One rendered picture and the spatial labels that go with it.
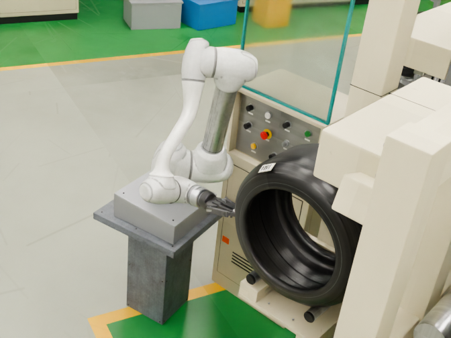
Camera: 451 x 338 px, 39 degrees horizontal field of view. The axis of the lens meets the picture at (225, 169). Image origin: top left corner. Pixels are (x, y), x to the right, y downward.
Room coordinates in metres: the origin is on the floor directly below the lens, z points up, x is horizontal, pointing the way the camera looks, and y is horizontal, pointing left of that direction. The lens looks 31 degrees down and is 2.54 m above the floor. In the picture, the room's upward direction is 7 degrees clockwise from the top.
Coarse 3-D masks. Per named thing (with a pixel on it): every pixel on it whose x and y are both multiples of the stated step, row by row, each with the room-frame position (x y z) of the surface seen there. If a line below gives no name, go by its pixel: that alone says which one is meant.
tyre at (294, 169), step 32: (288, 160) 1.91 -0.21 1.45; (256, 192) 1.91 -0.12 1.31; (288, 192) 2.16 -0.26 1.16; (320, 192) 1.78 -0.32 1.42; (256, 224) 2.07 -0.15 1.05; (288, 224) 2.14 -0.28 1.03; (352, 224) 1.71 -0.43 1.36; (256, 256) 1.90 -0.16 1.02; (288, 256) 2.04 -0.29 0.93; (320, 256) 2.03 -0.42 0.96; (352, 256) 1.67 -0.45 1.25; (288, 288) 1.79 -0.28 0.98; (320, 288) 1.71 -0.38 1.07
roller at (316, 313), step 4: (312, 308) 1.76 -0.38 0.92; (316, 308) 1.77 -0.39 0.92; (320, 308) 1.77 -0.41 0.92; (324, 308) 1.78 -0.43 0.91; (308, 312) 1.74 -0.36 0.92; (312, 312) 1.75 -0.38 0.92; (316, 312) 1.75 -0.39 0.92; (320, 312) 1.76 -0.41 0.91; (304, 316) 1.75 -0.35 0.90; (308, 316) 1.74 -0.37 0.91; (312, 316) 1.73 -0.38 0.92; (316, 316) 1.74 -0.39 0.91; (308, 320) 1.74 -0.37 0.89; (312, 320) 1.73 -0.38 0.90
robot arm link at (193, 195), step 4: (192, 188) 2.24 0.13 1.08; (196, 188) 2.24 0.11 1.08; (200, 188) 2.24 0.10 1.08; (204, 188) 2.24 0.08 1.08; (188, 192) 2.23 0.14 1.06; (192, 192) 2.22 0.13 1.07; (196, 192) 2.21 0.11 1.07; (200, 192) 2.22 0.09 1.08; (188, 196) 2.22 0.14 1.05; (192, 196) 2.21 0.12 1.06; (196, 196) 2.20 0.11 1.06; (188, 200) 2.22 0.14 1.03; (192, 200) 2.20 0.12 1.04; (196, 200) 2.20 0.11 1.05; (192, 204) 2.21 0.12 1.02; (196, 204) 2.19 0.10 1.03
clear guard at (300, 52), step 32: (256, 0) 2.90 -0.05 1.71; (288, 0) 2.79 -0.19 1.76; (320, 0) 2.69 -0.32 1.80; (352, 0) 2.60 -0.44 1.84; (256, 32) 2.89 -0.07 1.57; (288, 32) 2.78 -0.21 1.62; (320, 32) 2.68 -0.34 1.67; (288, 64) 2.76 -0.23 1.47; (320, 64) 2.66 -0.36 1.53; (288, 96) 2.74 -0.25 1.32; (320, 96) 2.64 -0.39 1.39
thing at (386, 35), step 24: (384, 0) 2.13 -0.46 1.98; (408, 0) 2.11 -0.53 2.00; (384, 24) 2.12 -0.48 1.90; (408, 24) 2.14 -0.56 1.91; (360, 48) 2.16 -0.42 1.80; (384, 48) 2.11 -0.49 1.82; (360, 72) 2.15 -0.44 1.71; (384, 72) 2.09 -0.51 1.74; (360, 96) 2.13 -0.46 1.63; (384, 96) 2.11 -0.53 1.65
